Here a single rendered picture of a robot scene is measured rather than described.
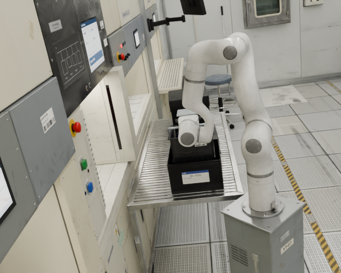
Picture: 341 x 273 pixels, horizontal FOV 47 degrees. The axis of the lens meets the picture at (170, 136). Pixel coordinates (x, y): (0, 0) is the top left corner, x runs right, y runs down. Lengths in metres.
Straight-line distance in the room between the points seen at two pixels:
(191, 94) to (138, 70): 1.93
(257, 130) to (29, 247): 0.97
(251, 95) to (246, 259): 0.78
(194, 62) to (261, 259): 0.92
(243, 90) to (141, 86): 2.09
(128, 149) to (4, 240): 1.37
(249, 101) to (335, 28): 4.96
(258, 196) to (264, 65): 4.68
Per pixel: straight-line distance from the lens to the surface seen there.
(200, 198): 2.00
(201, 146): 1.98
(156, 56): 5.07
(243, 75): 1.62
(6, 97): 1.06
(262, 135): 1.62
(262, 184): 1.77
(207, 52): 1.60
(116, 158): 2.27
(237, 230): 1.89
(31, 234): 1.46
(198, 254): 2.86
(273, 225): 1.78
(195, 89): 1.67
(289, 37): 6.35
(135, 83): 3.61
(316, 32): 6.44
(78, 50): 1.65
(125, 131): 2.19
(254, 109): 1.66
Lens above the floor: 1.79
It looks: 22 degrees down
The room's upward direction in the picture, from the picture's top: 9 degrees counter-clockwise
